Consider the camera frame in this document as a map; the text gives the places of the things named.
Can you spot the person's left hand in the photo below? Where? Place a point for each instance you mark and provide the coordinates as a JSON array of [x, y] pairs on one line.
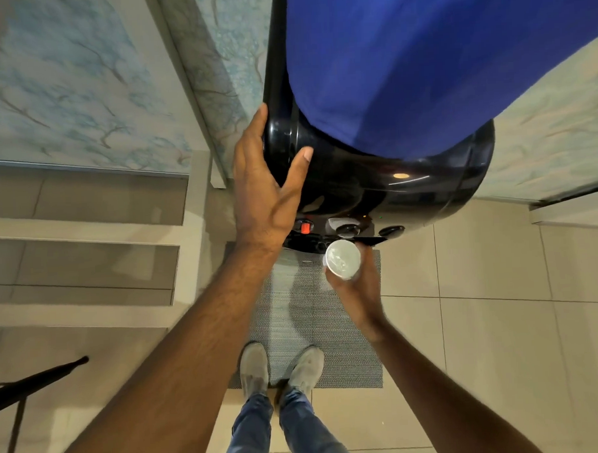
[[258, 196]]

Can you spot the person's right hand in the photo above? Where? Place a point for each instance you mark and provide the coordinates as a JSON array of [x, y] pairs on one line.
[[361, 300]]

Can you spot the person's right fingers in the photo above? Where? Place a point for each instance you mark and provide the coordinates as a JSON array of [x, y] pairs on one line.
[[368, 261]]

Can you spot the person's left thumb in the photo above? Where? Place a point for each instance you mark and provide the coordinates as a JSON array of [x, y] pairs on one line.
[[296, 172]]

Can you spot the white paper cup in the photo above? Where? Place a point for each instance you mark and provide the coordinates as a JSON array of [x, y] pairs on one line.
[[342, 259]]

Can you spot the black water dispenser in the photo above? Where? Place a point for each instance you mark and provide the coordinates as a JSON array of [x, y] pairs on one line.
[[356, 186]]

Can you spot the person's left forearm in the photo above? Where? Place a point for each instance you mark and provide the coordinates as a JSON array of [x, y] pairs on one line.
[[186, 367]]

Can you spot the person's right forearm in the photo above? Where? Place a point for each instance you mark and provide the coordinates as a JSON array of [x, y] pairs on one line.
[[435, 401]]

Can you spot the black dispenser tap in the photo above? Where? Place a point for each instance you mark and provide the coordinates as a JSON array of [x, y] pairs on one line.
[[391, 230]]

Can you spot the white dispenser tap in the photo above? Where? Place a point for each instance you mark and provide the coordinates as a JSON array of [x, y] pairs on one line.
[[336, 223]]

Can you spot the red dispenser tap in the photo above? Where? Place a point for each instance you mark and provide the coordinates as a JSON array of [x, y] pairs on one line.
[[306, 228]]

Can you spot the grey woven floor mat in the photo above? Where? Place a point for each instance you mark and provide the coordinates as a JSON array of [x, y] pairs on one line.
[[303, 312]]

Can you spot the person's right grey shoe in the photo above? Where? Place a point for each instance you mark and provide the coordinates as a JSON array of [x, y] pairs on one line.
[[306, 369]]

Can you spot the person's grey shoe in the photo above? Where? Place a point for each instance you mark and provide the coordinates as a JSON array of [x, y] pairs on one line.
[[306, 369], [254, 366]]

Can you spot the person's left grey shoe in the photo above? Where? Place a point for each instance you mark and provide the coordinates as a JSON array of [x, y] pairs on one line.
[[254, 366]]

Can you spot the blue bottle cover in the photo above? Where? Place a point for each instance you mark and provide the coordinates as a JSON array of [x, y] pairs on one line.
[[420, 55]]

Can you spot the person's right jeans leg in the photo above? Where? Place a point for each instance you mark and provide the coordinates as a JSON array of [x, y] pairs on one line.
[[310, 431]]

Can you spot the person's jeans leg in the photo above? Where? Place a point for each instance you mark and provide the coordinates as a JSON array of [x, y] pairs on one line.
[[248, 433], [310, 431]]

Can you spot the person's left jeans leg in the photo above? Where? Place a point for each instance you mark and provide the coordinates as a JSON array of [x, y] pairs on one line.
[[248, 433]]

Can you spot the white shelf unit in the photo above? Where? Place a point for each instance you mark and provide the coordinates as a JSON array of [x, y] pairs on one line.
[[87, 243]]

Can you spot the black metal stand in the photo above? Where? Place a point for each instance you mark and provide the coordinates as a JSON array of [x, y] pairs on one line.
[[29, 384]]

